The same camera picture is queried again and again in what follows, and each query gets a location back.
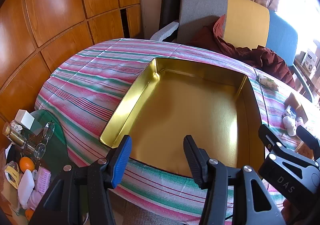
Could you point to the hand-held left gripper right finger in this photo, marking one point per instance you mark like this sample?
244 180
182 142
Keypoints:
195 162

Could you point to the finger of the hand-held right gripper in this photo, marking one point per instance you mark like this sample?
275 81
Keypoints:
268 137
308 141

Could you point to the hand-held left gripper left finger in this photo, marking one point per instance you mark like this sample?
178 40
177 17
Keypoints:
122 162

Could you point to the white plastic bag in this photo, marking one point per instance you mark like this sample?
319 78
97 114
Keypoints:
290 126

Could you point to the blue tissue pack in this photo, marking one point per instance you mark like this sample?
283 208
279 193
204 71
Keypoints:
290 111

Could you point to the brown sponge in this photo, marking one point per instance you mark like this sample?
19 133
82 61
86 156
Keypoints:
296 101

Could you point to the gold tin box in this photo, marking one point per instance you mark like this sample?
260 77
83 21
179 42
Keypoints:
187 115

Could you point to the clear snack packet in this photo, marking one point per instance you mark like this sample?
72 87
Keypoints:
268 83

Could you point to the wooden shelf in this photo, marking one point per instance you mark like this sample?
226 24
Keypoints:
307 85

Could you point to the green glass side table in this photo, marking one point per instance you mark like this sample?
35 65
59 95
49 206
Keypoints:
57 145

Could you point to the pink ribbed pouch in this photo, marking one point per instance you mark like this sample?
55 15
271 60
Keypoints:
44 180

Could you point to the white printed carton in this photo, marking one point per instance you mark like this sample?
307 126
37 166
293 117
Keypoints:
309 61

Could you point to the eyeglasses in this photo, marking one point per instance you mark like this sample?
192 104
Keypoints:
40 151

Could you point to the striped tablecloth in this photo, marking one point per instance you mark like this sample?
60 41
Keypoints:
87 85

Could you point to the pink cloth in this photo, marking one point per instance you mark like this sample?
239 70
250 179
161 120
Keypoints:
35 200

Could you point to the orange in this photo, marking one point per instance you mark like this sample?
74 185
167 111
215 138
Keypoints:
26 164
29 214

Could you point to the white foam block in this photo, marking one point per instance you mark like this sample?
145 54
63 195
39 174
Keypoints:
26 185

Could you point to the dark red jacket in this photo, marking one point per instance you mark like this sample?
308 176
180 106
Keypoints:
225 45

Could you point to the small white box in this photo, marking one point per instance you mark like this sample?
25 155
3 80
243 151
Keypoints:
25 118

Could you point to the glass bottle with gold cap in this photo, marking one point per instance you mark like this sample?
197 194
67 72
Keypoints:
15 137

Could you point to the yellow white band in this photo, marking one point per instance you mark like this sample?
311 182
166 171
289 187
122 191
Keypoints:
12 175

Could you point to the grey yellow blue sofa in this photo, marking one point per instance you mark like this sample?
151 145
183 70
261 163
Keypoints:
245 20

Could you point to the black rolled mat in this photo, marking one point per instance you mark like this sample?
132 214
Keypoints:
170 2

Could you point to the wooden panelled cabinet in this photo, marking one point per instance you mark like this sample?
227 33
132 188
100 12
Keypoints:
62 2

